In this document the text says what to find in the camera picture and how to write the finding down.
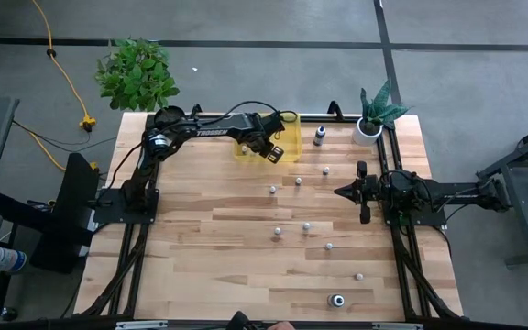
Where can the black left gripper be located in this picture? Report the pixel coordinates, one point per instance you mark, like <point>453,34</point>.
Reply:
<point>261,137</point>

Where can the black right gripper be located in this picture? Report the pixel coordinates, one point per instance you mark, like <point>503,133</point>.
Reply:
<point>371,191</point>

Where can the small olive food coloring bottle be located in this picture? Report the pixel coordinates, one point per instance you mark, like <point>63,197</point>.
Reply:
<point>298,181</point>

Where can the large blue food coloring bottle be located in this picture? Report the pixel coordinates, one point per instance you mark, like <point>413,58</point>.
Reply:
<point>320,135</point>

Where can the small blue food coloring bottle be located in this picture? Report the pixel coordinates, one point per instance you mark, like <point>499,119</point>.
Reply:
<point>306,226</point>

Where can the small purple food coloring bottle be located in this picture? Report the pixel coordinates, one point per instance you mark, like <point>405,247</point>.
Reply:
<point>278,231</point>

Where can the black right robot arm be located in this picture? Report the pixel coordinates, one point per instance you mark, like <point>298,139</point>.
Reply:
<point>456,197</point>

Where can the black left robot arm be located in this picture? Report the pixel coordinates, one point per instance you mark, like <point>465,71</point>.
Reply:
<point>213,133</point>

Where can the large dark food coloring bottle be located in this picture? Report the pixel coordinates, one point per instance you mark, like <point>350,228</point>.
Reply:
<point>336,300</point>

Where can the yellow translucent plastic tray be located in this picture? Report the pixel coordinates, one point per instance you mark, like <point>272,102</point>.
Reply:
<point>291,144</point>

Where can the white plant pot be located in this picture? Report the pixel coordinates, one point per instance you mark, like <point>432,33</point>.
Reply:
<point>362,136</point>

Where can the green snake plant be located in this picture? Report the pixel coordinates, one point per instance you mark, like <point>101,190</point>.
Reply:
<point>381,110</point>

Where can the black plant pot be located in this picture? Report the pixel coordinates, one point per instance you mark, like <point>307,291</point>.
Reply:
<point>172,113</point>

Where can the person's hand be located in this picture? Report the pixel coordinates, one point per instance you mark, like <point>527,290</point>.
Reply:
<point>282,326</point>

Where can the leafy green potted tree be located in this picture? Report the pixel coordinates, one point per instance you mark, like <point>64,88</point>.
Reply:
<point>135,75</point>

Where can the grey metal cart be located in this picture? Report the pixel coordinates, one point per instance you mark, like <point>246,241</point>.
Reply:
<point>525,201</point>

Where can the black equipment box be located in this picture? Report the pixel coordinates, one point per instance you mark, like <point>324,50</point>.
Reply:
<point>71,211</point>

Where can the white and blue container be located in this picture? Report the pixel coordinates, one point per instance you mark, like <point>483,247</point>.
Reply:
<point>7,260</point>

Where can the black caster wheel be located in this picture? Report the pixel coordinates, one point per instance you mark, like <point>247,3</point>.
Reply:
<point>8,314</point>

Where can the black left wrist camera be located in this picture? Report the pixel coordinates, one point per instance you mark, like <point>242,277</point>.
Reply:
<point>277,124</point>

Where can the silver frame bracket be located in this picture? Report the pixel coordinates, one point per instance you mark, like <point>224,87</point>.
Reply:
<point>141,325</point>
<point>397,326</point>

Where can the black table-level camera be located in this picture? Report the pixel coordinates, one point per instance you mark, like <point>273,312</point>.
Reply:
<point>241,322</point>

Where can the black metal table frame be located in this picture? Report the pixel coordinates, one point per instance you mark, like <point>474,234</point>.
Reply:
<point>137,275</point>

